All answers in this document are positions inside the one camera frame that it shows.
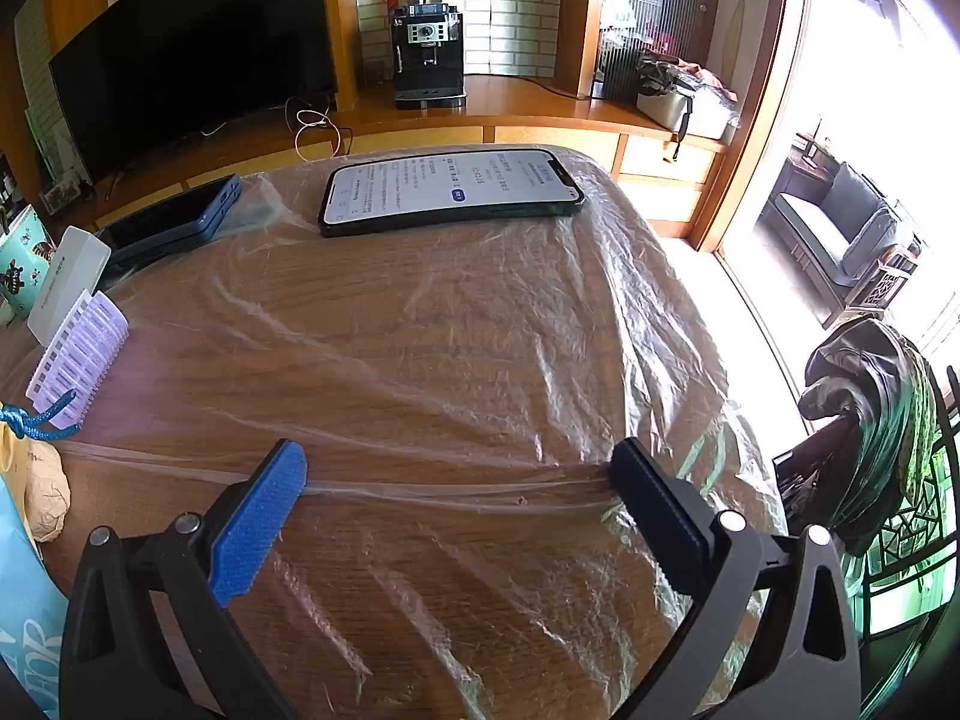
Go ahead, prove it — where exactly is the white plastic box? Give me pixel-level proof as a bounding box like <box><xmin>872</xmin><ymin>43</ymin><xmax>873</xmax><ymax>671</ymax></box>
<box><xmin>28</xmin><ymin>226</ymin><xmax>112</xmax><ymax>346</ymax></box>

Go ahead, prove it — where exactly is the white cable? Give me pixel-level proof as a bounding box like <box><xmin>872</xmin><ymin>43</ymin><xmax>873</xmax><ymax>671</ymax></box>
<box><xmin>285</xmin><ymin>97</ymin><xmax>357</xmax><ymax>162</ymax></box>

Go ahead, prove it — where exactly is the teal butterfly mug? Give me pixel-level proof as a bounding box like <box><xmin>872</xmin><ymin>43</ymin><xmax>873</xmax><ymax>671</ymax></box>
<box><xmin>0</xmin><ymin>204</ymin><xmax>57</xmax><ymax>327</ymax></box>

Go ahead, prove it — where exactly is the black ribbed heater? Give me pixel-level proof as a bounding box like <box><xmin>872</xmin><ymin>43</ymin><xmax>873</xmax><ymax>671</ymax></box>
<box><xmin>600</xmin><ymin>45</ymin><xmax>646</xmax><ymax>102</ymax></box>

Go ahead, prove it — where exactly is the black coffee machine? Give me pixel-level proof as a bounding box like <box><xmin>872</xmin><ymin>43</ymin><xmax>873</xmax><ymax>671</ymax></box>
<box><xmin>388</xmin><ymin>4</ymin><xmax>467</xmax><ymax>110</ymax></box>

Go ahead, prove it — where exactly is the grey storage bag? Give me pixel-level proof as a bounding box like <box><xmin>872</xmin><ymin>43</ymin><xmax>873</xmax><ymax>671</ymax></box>
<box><xmin>636</xmin><ymin>52</ymin><xmax>740</xmax><ymax>142</ymax></box>

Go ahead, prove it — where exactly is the dark folding phone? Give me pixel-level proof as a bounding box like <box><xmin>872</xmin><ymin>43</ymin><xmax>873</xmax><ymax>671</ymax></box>
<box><xmin>94</xmin><ymin>174</ymin><xmax>242</xmax><ymax>271</ymax></box>

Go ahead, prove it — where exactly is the dark wooden chair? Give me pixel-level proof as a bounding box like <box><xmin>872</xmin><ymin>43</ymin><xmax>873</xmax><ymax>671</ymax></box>
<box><xmin>772</xmin><ymin>405</ymin><xmax>960</xmax><ymax>646</ymax></box>

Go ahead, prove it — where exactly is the grey cushioned sofa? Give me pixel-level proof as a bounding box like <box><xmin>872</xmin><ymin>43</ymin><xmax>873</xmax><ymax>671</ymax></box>
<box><xmin>772</xmin><ymin>161</ymin><xmax>901</xmax><ymax>286</ymax></box>

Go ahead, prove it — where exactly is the clear plastic sheet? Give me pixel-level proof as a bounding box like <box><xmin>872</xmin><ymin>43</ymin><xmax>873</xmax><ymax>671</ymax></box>
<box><xmin>56</xmin><ymin>142</ymin><xmax>788</xmax><ymax>720</ymax></box>

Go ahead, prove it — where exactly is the black smartphone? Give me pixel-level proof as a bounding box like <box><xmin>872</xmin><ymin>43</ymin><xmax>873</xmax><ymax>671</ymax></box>
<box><xmin>318</xmin><ymin>146</ymin><xmax>586</xmax><ymax>239</ymax></box>

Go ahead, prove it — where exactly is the pale yellow pouch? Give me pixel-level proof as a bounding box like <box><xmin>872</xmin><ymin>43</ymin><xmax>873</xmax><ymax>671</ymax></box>
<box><xmin>0</xmin><ymin>420</ymin><xmax>35</xmax><ymax>537</ymax></box>

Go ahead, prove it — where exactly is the blue cord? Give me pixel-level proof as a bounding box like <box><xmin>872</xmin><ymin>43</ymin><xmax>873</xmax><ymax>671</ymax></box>
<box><xmin>0</xmin><ymin>390</ymin><xmax>82</xmax><ymax>445</ymax></box>

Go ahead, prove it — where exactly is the floral picture frame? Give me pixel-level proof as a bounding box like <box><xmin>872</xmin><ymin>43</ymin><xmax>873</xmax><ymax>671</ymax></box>
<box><xmin>37</xmin><ymin>172</ymin><xmax>83</xmax><ymax>215</ymax></box>

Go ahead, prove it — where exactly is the white plastic basket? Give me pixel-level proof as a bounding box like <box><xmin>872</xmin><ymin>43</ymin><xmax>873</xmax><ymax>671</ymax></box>
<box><xmin>25</xmin><ymin>291</ymin><xmax>128</xmax><ymax>428</ymax></box>

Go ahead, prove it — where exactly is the green patterned scarf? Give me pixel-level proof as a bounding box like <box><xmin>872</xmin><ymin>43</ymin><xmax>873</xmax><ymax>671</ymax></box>
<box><xmin>896</xmin><ymin>337</ymin><xmax>940</xmax><ymax>497</ymax></box>

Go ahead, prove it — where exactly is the beige crumpled paper ball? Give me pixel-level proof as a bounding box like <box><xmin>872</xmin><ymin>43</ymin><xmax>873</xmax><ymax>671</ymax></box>
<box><xmin>15</xmin><ymin>441</ymin><xmax>72</xmax><ymax>545</ymax></box>

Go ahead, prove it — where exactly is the light blue printed packet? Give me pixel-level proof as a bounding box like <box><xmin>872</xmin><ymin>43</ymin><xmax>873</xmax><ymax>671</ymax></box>
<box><xmin>0</xmin><ymin>480</ymin><xmax>70</xmax><ymax>700</ymax></box>

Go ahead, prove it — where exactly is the dark jacket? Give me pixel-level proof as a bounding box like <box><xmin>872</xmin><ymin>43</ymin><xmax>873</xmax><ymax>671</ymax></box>
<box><xmin>799</xmin><ymin>319</ymin><xmax>927</xmax><ymax>556</ymax></box>

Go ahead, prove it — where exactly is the black flat television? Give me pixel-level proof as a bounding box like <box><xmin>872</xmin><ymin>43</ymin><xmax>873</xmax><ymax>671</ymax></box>
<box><xmin>49</xmin><ymin>0</ymin><xmax>338</xmax><ymax>185</ymax></box>

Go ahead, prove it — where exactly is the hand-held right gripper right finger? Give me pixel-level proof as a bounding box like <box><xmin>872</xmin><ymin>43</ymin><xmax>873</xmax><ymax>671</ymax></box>
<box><xmin>609</xmin><ymin>436</ymin><xmax>862</xmax><ymax>720</ymax></box>

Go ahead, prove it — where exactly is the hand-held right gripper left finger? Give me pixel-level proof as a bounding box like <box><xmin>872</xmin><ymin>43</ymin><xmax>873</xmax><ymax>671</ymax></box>
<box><xmin>58</xmin><ymin>439</ymin><xmax>308</xmax><ymax>720</ymax></box>

